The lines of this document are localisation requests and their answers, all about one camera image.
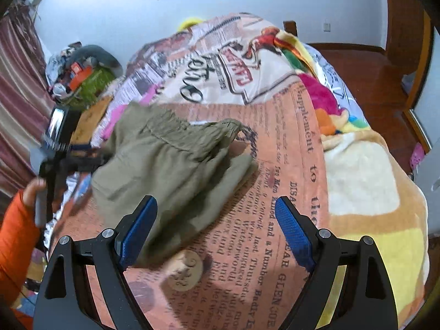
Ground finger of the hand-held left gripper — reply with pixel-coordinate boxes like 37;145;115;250
57;153;111;175
69;142;100;152

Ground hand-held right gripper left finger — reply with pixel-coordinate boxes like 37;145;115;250
34;195;159;330

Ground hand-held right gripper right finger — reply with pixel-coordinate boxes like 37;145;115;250
275;196;399;330

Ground olive green pants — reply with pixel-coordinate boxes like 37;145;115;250
91;102;259;269

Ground person's left forearm orange sleeve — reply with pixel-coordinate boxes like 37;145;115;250
0;191;42;317

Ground person's left hand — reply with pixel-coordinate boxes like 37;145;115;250
21;179;47;214

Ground yellow wooden board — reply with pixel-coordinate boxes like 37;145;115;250
70;96;114;145

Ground striped red curtain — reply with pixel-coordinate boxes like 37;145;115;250
0;2;59;196

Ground pink cloth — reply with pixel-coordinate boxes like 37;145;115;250
101;84;162;138

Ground green patterned storage box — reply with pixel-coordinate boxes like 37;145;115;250
64;70;114;105

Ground orange box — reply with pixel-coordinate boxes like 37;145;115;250
67;61;95;88

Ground newspaper print blanket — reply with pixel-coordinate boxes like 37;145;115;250
51;12;331;330

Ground pile of clothes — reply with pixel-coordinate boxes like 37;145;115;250
46;43;83;76

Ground grey plush pillow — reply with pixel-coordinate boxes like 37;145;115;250
69;45;123;76

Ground pink slipper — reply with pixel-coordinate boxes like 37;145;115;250
409;142;425;169

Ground white appliance with stickers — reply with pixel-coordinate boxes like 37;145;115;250
411;153;440;193

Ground yellow foam arch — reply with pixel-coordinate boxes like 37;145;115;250
178;17;203;31

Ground white sliding wardrobe door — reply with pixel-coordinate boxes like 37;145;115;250
404;7;440;179

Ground brown wooden door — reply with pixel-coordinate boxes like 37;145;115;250
383;0;425;74

